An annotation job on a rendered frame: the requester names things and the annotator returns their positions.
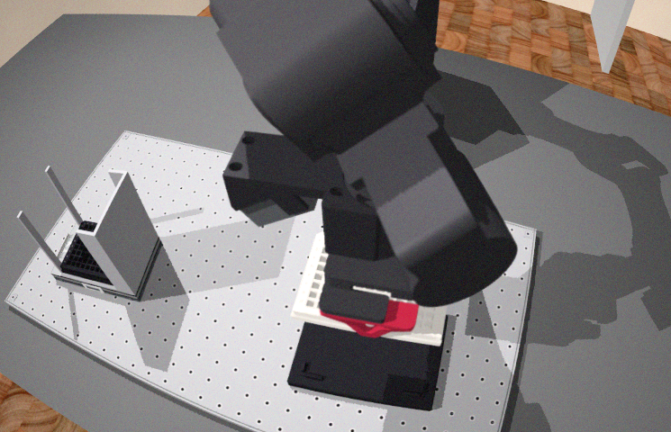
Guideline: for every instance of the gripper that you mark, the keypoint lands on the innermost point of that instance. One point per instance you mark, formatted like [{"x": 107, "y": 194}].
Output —
[{"x": 340, "y": 301}]

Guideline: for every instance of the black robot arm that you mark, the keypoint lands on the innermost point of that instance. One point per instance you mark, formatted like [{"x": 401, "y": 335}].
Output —
[{"x": 308, "y": 63}]

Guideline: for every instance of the white well plate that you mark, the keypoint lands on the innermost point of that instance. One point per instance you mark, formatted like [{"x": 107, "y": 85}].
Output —
[{"x": 307, "y": 309}]

